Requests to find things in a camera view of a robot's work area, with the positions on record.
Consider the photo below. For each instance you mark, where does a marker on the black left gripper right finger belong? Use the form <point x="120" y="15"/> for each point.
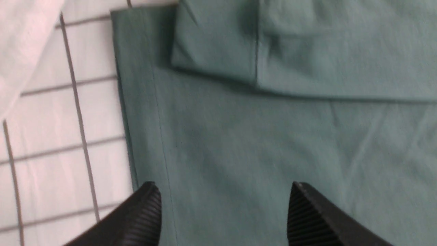
<point x="313" y="220"/>

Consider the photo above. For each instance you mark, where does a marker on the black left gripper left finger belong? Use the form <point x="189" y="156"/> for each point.
<point x="135" y="222"/>

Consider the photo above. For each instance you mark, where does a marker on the green long-sleeve shirt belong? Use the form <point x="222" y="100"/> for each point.
<point x="226" y="103"/>

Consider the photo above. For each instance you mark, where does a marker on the white shirt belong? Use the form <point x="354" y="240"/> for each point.
<point x="25" y="27"/>

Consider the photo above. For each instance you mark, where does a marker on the white grid table cloth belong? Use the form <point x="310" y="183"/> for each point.
<point x="64" y="160"/>

